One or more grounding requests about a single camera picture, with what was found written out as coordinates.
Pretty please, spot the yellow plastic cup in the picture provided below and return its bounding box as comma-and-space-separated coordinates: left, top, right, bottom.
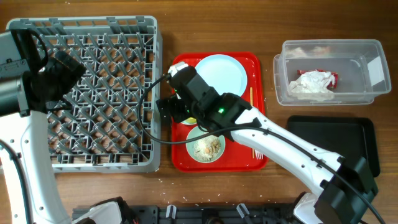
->
185, 117, 197, 124

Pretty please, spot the white napkin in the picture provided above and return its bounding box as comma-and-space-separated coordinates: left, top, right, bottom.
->
288, 69, 334, 101

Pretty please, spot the red snack wrapper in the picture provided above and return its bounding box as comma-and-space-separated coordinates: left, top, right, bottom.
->
297, 70, 338, 90

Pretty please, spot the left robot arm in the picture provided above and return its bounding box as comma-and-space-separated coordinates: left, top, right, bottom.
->
1, 29, 86, 223

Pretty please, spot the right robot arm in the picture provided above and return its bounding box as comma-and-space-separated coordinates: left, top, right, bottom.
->
156, 93, 384, 223

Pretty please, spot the grey dishwasher rack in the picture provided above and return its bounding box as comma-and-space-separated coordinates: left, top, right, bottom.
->
7, 16, 162, 173

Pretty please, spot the light blue small bowl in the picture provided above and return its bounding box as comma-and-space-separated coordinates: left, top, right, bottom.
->
181, 118, 197, 125

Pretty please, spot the green bowl with food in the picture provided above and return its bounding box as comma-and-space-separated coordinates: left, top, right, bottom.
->
186, 135, 226, 164

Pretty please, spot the large light blue plate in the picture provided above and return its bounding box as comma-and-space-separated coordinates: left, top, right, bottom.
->
195, 54, 248, 96

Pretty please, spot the wooden chopstick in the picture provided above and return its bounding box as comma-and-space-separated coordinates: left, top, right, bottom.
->
249, 87, 256, 159

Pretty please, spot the red plastic tray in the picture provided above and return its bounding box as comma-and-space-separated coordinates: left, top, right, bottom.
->
171, 52, 268, 172

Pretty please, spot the white plastic fork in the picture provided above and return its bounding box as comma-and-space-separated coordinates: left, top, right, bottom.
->
254, 150, 264, 160

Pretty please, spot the black plastic tray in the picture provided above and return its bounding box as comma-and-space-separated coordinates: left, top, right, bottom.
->
287, 115, 381, 177

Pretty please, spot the clear plastic bin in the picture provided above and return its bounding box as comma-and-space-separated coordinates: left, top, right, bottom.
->
274, 39, 392, 106

